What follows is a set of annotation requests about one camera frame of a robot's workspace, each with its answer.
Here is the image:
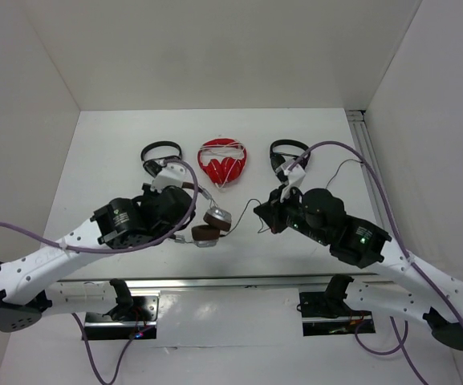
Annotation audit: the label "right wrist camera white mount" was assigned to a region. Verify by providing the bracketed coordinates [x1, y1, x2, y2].
[274, 160, 306, 202]

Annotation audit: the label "thin black headphone cable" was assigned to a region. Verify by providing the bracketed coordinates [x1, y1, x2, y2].
[221, 159, 367, 240]

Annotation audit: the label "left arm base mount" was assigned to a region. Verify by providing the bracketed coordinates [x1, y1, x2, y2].
[83, 279, 160, 341]

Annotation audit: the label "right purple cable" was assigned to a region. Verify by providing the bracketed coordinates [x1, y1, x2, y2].
[286, 140, 463, 385]

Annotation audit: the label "brown silver headphones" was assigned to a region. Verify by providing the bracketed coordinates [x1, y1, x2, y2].
[170, 186, 232, 248]

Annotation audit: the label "aluminium rail front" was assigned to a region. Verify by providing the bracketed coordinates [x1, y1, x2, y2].
[50, 273, 380, 298]

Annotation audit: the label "right black headphones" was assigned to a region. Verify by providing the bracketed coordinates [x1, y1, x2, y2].
[269, 139, 309, 182]

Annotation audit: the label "aluminium rail right side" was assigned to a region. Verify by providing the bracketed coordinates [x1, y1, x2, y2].
[345, 110, 396, 233]

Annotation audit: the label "black headphones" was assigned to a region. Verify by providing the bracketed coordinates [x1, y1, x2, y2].
[140, 140, 183, 177]
[269, 139, 309, 182]

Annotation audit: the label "red headphones with white cable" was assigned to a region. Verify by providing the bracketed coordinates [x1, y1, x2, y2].
[197, 138, 247, 189]

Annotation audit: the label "aluminium rail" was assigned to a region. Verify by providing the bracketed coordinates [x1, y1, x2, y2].
[345, 110, 396, 233]
[50, 273, 380, 298]

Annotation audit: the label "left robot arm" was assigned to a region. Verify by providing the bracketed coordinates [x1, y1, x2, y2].
[0, 186, 194, 333]

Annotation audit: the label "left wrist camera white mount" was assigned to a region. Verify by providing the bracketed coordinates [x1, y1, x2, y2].
[150, 163, 187, 193]

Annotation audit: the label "purple cable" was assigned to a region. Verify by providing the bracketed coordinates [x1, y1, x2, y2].
[286, 140, 463, 385]
[0, 160, 198, 385]

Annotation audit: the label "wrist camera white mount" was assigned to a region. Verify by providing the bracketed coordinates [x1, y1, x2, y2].
[150, 163, 187, 193]
[274, 160, 306, 202]

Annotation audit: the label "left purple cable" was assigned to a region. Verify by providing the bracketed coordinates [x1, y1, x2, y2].
[0, 160, 198, 385]

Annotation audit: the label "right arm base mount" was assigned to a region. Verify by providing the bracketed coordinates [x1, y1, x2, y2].
[296, 274, 376, 337]

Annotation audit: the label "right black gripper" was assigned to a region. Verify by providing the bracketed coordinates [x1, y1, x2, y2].
[253, 182, 329, 245]

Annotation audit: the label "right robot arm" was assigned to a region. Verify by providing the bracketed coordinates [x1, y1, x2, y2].
[254, 188, 463, 351]

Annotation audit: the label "left black headphones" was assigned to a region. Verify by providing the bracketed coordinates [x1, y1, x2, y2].
[140, 140, 183, 177]

